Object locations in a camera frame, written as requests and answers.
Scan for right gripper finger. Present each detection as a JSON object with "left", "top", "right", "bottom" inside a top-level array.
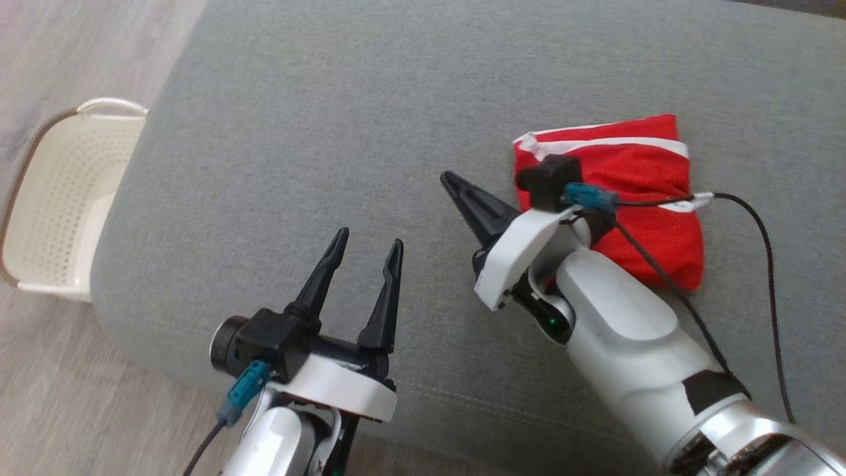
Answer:
[{"left": 440, "top": 170, "right": 521, "bottom": 247}]

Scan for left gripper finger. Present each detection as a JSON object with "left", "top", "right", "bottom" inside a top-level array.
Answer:
[
  {"left": 284, "top": 227, "right": 350, "bottom": 321},
  {"left": 357, "top": 239, "right": 404, "bottom": 352}
]

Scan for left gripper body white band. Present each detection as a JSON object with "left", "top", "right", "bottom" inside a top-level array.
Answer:
[{"left": 276, "top": 334, "right": 399, "bottom": 424}]

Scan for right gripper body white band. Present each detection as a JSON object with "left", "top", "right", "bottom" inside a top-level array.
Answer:
[{"left": 472, "top": 206, "right": 584, "bottom": 312}]

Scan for red basketball shorts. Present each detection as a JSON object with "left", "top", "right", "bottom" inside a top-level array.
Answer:
[{"left": 513, "top": 114, "right": 705, "bottom": 292}]

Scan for grey fabric sofa seat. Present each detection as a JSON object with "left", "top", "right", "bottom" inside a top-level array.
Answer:
[{"left": 91, "top": 0, "right": 846, "bottom": 476}]

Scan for cream perforated laundry basket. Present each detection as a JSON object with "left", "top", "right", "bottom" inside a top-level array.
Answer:
[{"left": 0, "top": 98, "right": 150, "bottom": 303}]

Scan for right arm teal-plug cable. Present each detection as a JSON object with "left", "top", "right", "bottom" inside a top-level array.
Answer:
[{"left": 562, "top": 183, "right": 796, "bottom": 425}]

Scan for arm teal-plug cable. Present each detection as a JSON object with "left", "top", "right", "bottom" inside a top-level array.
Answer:
[
  {"left": 182, "top": 360, "right": 273, "bottom": 476},
  {"left": 562, "top": 183, "right": 796, "bottom": 425}
]

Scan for left arm teal-plug cable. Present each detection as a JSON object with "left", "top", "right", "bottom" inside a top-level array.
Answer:
[{"left": 182, "top": 360, "right": 273, "bottom": 476}]

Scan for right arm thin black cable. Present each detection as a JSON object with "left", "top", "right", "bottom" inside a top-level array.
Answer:
[{"left": 615, "top": 221, "right": 751, "bottom": 401}]

